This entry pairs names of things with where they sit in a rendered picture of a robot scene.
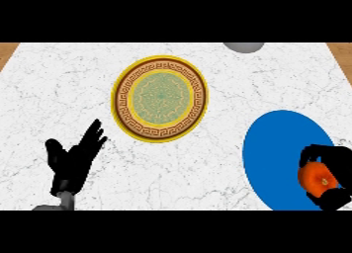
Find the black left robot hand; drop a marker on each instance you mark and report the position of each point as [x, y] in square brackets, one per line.
[73, 161]

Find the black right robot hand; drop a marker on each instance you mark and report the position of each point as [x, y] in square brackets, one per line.
[345, 164]

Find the orange squash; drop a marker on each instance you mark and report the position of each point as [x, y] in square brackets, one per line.
[316, 180]

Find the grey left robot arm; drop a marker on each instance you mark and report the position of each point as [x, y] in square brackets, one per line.
[57, 202]

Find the blue plate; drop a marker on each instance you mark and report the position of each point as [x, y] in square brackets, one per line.
[274, 158]

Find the yellow patterned plate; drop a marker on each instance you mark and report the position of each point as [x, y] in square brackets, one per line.
[159, 99]

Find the grey round object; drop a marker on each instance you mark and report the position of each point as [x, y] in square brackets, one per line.
[243, 46]

